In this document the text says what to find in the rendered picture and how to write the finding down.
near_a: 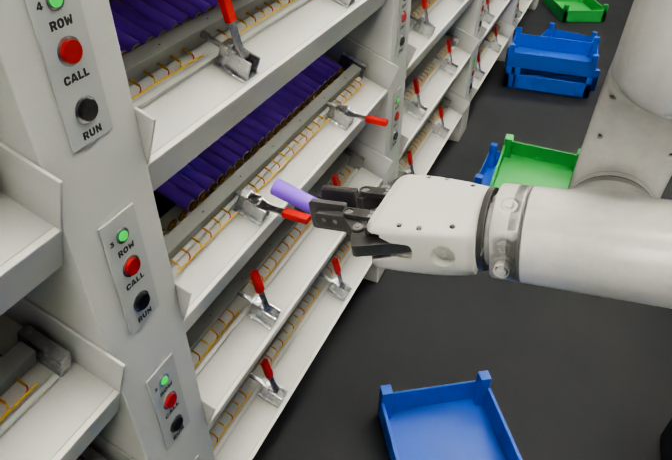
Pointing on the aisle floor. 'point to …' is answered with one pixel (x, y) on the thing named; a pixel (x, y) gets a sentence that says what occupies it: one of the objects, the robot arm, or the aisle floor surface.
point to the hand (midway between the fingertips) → (336, 207)
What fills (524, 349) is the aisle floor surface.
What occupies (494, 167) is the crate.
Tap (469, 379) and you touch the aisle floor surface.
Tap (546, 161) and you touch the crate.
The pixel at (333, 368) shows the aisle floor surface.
